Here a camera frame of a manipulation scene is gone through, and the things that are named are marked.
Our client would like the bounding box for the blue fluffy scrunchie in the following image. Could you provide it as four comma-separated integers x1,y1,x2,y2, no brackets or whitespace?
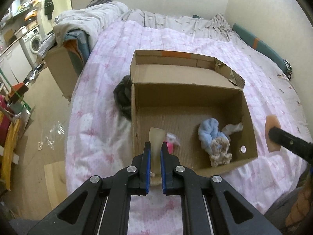
198,118,230,155

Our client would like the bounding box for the cardboard box beside bed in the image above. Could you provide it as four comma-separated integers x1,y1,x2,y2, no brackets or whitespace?
44,46,84,101

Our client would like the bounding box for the tan translucent silicone piece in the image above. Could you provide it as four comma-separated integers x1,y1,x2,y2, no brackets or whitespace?
148,127,166,175

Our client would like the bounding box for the beige lace scrunchie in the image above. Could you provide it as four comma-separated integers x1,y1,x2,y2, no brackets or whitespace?
209,136,232,168

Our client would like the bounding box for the clear plastic bag on floor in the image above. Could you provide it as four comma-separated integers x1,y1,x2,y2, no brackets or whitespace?
37,121,65,151

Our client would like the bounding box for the pink patterned quilt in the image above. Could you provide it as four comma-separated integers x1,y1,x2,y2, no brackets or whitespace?
64,19,311,235

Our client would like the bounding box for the black garment on bed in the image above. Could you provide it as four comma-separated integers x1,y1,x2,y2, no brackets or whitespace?
113,75,132,120

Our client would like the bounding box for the yellow wooden chair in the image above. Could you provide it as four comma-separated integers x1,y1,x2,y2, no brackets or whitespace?
1,107,21,191

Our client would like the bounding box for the red box on chair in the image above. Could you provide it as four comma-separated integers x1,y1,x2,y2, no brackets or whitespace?
0,95,11,147

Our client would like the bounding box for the orange-tan silicone piece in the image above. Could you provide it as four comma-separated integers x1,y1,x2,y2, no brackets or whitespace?
265,115,281,153

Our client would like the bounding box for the white sock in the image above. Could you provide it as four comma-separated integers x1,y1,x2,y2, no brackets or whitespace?
222,123,243,137

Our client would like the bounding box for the pink rubber duck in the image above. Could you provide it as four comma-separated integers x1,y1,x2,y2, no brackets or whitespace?
166,142,174,154

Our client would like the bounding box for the brown cardboard box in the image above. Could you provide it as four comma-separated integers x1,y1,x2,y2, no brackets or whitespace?
130,50,258,177

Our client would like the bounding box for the white washing machine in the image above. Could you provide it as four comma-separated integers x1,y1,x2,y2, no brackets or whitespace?
20,26,42,55

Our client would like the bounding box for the grey-white crumpled duvet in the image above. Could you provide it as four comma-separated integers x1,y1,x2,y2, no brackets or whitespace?
52,0,233,52

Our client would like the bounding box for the teal bolster pillow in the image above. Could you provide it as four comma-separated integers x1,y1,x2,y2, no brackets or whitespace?
232,23,292,80

